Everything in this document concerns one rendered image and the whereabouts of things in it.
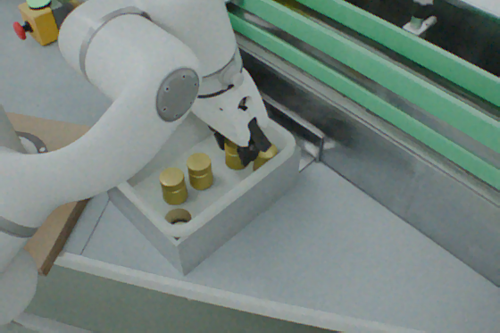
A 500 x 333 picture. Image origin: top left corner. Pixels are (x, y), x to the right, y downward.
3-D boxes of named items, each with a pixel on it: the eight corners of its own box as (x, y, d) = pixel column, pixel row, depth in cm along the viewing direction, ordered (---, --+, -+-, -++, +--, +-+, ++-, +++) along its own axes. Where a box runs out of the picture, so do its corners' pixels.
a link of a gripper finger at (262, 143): (279, 140, 54) (266, 149, 60) (230, 93, 54) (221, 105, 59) (272, 148, 54) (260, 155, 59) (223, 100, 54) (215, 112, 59)
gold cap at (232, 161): (237, 174, 65) (237, 153, 62) (220, 161, 67) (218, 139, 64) (255, 160, 67) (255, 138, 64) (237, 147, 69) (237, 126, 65)
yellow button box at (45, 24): (72, 35, 98) (63, 4, 93) (41, 50, 95) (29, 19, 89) (57, 22, 101) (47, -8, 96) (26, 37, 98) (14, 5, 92)
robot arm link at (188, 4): (89, 70, 35) (32, 22, 40) (140, 143, 44) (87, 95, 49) (229, -43, 39) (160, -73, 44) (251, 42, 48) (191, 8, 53)
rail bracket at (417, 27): (431, 70, 70) (457, -10, 60) (407, 90, 67) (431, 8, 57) (409, 58, 72) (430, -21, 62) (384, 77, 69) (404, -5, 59)
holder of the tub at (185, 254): (320, 163, 74) (327, 128, 68) (183, 277, 61) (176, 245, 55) (244, 109, 82) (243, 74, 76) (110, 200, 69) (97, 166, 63)
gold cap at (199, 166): (199, 194, 67) (196, 175, 64) (183, 180, 69) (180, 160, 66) (218, 180, 69) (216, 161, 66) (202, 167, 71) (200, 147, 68)
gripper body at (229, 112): (264, 59, 49) (279, 120, 59) (197, 23, 54) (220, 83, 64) (214, 108, 47) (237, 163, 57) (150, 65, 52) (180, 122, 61)
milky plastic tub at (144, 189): (299, 181, 71) (304, 141, 65) (183, 277, 60) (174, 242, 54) (220, 122, 79) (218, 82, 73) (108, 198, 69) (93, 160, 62)
